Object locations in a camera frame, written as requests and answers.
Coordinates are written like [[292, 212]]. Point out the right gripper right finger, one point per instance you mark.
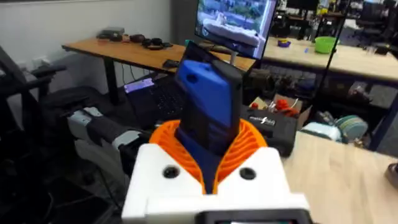
[[264, 177]]

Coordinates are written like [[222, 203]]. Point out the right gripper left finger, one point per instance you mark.
[[155, 174]]

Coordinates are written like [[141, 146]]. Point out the blue electric screwdriver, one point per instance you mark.
[[208, 96]]

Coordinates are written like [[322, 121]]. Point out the black tool case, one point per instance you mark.
[[273, 130]]

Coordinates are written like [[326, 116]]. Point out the cardboard box with red items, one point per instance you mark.
[[284, 105]]

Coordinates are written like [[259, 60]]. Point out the black laptop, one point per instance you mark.
[[155, 99]]

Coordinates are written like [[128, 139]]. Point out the stack of teal plates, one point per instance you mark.
[[353, 127]]

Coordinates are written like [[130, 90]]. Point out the black computer mouse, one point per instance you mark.
[[170, 63]]

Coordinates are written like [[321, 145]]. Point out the brown wooden desk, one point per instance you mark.
[[136, 54]]

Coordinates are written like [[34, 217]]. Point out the black headphones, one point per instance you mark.
[[155, 43]]

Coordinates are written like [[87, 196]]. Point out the black stand pole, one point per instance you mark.
[[329, 59]]

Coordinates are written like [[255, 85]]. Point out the purple bowl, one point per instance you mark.
[[284, 43]]

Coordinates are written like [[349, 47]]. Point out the pale wooden table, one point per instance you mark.
[[351, 62]]

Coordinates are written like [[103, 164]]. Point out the green bowl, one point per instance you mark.
[[325, 44]]

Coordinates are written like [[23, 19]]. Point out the black office chair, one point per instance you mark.
[[28, 102]]

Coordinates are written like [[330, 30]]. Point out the grey box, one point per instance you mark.
[[110, 32]]

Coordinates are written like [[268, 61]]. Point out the computer monitor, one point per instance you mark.
[[233, 25]]

